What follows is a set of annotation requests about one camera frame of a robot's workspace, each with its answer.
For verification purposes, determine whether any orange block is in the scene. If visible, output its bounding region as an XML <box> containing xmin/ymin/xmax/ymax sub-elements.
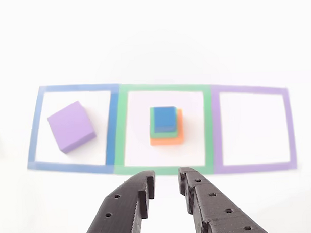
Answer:
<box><xmin>149</xmin><ymin>108</ymin><xmax>185</xmax><ymax>147</ymax></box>

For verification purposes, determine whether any green block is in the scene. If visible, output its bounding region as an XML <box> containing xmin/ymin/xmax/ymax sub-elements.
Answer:
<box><xmin>149</xmin><ymin>105</ymin><xmax>180</xmax><ymax>139</ymax></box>

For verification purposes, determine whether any purple block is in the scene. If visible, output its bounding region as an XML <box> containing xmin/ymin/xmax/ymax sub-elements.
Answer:
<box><xmin>46</xmin><ymin>100</ymin><xmax>98</xmax><ymax>154</ymax></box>

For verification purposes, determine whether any small blue cube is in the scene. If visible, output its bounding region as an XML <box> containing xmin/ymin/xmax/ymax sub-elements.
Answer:
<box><xmin>152</xmin><ymin>106</ymin><xmax>179</xmax><ymax>132</ymax></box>

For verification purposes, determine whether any green tape square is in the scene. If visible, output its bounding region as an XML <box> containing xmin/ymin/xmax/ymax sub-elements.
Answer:
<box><xmin>110</xmin><ymin>80</ymin><xmax>215</xmax><ymax>178</ymax></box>

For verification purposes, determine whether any purple tape square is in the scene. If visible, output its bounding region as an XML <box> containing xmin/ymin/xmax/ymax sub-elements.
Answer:
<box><xmin>210</xmin><ymin>82</ymin><xmax>298</xmax><ymax>175</ymax></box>

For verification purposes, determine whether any blue tape square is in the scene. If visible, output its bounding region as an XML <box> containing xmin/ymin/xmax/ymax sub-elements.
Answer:
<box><xmin>23</xmin><ymin>83</ymin><xmax>123</xmax><ymax>177</ymax></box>

